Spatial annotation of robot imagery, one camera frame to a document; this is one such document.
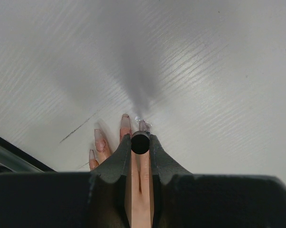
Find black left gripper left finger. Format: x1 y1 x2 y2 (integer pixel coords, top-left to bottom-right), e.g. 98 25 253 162
89 134 131 228

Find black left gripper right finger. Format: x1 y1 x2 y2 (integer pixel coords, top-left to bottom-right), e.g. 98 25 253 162
149 134 190 228

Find black nail polish brush cap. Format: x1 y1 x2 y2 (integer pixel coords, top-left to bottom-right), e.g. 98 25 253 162
131 131 150 155

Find person's bare hand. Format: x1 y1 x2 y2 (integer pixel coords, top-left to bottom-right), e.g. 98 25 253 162
88 113 155 228

